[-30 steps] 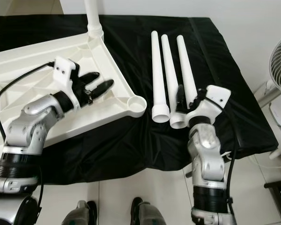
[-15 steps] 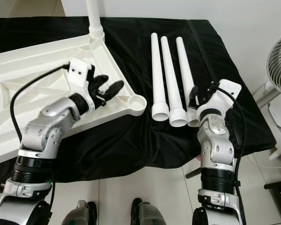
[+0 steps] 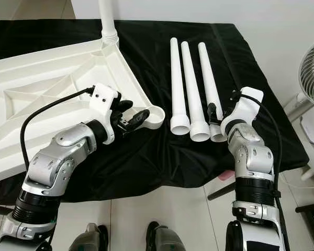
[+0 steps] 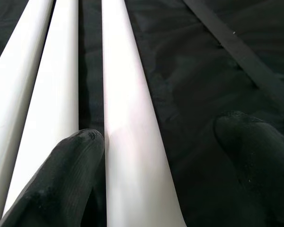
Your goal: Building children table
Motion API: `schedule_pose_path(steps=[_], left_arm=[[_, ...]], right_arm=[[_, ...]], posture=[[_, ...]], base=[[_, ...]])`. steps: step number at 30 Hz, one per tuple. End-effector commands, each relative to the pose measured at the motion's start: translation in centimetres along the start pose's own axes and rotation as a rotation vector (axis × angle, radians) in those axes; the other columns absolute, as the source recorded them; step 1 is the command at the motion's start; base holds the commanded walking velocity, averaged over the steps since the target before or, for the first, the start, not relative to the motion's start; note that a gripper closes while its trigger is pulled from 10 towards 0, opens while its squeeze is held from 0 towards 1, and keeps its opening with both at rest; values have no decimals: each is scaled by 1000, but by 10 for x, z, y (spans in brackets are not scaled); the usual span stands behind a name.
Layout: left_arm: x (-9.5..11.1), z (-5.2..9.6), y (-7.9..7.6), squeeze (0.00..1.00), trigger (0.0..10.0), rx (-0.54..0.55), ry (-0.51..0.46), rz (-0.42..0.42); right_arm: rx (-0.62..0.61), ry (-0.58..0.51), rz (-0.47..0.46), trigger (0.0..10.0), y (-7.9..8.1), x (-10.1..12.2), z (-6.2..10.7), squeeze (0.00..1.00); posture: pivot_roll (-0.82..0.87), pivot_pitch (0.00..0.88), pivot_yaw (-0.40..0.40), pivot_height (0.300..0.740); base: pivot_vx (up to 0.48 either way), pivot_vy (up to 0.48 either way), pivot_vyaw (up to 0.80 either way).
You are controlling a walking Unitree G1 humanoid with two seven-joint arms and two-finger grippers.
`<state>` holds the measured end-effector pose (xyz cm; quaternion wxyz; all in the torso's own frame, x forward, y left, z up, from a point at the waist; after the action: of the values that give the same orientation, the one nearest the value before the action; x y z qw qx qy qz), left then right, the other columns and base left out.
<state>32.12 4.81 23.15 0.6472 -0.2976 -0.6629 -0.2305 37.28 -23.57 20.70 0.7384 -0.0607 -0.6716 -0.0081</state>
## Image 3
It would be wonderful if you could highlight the white plastic table top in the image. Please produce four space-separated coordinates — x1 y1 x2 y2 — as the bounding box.
0 39 165 184

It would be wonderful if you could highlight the grey right robot foot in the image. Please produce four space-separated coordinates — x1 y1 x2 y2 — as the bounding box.
145 222 189 251

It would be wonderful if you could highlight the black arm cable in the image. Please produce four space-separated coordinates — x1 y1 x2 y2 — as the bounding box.
238 90 291 251
20 86 96 173

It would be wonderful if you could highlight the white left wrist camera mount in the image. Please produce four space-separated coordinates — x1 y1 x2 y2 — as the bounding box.
89 84 122 145

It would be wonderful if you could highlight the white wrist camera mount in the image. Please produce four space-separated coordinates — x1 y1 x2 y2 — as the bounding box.
221 86 265 138
89 84 122 145

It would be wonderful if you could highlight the grey robot foot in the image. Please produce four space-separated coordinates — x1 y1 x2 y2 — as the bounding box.
145 222 189 251
73 224 104 251

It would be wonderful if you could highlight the black metal furniture frame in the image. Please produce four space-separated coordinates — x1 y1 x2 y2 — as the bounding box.
296 201 314 251

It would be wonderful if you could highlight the black tablecloth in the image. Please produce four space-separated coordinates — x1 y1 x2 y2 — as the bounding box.
0 20 312 207

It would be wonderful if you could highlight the grey left robot foot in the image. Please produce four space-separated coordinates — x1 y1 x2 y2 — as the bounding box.
73 224 104 251

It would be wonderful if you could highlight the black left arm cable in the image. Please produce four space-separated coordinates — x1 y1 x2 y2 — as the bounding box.
20 86 96 173

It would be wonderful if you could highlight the dark metal table frame bar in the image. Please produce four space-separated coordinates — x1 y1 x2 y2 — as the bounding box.
207 180 236 202

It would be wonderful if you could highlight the white plastic table leg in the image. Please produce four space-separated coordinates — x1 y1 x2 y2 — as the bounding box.
98 0 120 47
198 42 230 143
169 37 192 135
181 41 211 142

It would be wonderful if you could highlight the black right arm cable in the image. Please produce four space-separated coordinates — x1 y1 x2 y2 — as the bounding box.
238 90 291 251

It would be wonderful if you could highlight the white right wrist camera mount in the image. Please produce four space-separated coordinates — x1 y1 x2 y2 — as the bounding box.
221 86 265 138

